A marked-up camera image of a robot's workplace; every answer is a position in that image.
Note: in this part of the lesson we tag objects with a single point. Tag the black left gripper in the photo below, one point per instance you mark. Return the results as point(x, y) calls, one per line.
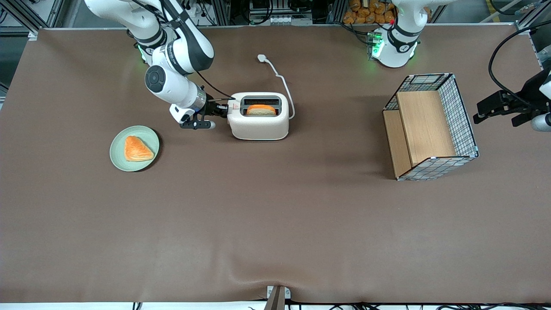
point(527, 94)

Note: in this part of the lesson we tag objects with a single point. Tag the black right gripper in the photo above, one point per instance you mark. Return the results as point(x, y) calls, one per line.
point(211, 108)

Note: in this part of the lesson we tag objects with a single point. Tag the white two-slot toaster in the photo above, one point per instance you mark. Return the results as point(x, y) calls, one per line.
point(258, 127)

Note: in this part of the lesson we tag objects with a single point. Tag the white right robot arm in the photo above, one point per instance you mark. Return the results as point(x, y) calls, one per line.
point(181, 51)

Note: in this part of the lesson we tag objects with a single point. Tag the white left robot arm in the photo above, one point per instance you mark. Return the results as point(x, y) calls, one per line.
point(398, 47)

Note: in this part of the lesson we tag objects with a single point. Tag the bread slice with orange crust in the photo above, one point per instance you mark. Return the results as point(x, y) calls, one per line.
point(261, 110)

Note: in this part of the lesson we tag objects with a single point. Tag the triangular orange puff pastry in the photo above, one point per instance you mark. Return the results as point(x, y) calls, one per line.
point(137, 150)

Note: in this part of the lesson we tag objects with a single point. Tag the white power strip with plugs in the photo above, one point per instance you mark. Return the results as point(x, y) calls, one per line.
point(202, 10)

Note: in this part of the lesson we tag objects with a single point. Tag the white multi-socket strip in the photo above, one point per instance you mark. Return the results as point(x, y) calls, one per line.
point(286, 20)

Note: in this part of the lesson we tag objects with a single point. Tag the pale green round plate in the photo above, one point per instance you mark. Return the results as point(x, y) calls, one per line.
point(118, 155)

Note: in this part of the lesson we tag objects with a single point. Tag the pile of orange buns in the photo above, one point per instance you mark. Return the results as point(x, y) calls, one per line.
point(366, 10)

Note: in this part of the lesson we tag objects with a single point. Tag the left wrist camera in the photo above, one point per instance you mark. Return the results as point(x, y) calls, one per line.
point(542, 122)

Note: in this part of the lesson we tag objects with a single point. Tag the metal bracket with brown post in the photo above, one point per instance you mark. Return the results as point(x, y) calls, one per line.
point(276, 299)

